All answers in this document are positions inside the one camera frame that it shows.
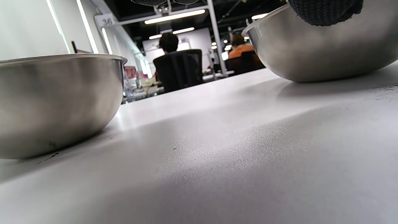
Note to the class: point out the person's left hand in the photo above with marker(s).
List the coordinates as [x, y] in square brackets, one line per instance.
[323, 12]

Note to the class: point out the steel mixing bowl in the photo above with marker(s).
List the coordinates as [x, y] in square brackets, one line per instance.
[56, 102]
[326, 53]

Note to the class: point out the ceiling light tube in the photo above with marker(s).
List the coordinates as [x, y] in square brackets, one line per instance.
[174, 17]
[183, 30]
[259, 16]

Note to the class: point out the black high-back office chair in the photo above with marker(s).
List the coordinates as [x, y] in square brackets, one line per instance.
[178, 71]

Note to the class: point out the small pink sign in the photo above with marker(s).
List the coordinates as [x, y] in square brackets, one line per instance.
[130, 72]

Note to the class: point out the clear plastic bottle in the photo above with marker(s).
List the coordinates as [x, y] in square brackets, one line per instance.
[128, 91]

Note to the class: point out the pink sign on black pole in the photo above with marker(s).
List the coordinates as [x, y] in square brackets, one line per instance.
[81, 49]

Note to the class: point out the white metal frame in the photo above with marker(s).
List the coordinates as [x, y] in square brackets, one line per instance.
[217, 40]

